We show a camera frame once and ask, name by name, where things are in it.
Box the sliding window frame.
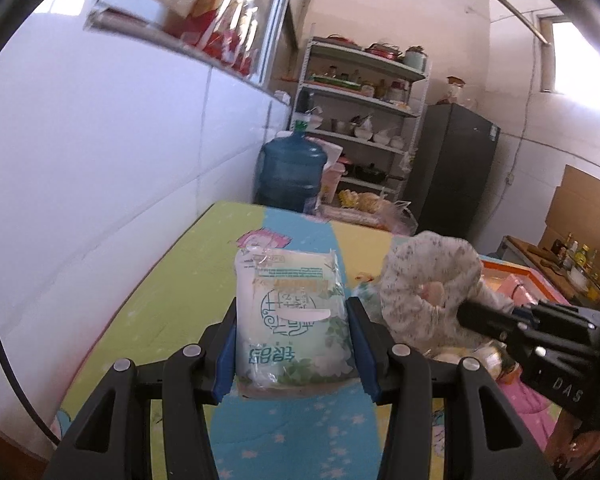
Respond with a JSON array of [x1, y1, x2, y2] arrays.
[[88, 0, 288, 87]]

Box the plastic bag of food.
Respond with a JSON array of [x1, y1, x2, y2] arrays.
[[309, 188, 418, 236]]

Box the pink pouch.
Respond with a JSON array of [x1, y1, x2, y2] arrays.
[[496, 274, 538, 307]]

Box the glass jar on fridge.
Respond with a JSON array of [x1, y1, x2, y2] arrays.
[[437, 76, 466, 105]]

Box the orange gold shallow box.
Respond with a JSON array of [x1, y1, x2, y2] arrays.
[[480, 256, 568, 304]]

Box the wooden counter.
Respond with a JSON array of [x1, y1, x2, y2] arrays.
[[495, 235, 600, 307]]

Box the orange drink bottle pack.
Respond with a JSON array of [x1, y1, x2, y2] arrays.
[[180, 0, 258, 77]]

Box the metal shelf rack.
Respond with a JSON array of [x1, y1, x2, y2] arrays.
[[296, 35, 430, 202]]

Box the blue water jug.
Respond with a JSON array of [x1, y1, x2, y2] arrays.
[[253, 115, 327, 214]]

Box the left hand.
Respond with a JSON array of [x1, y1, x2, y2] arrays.
[[544, 410, 600, 480]]

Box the yellow oil bottle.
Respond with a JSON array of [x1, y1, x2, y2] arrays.
[[573, 244, 590, 269]]

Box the white bowl on counter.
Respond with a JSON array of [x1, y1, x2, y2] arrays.
[[567, 266, 590, 294]]

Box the green white wipes pack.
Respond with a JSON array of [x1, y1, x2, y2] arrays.
[[235, 246, 356, 399]]

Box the floral white scrunchie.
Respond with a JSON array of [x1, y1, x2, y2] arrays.
[[378, 231, 514, 352]]

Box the cardboard sheet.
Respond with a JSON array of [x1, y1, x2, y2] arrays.
[[539, 165, 600, 268]]

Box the black refrigerator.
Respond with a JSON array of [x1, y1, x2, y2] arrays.
[[403, 104, 501, 238]]

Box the teal canister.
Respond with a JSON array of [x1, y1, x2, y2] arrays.
[[402, 46, 428, 73]]

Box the colorful cartoon bedsheet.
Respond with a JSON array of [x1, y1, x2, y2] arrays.
[[51, 200, 566, 480]]

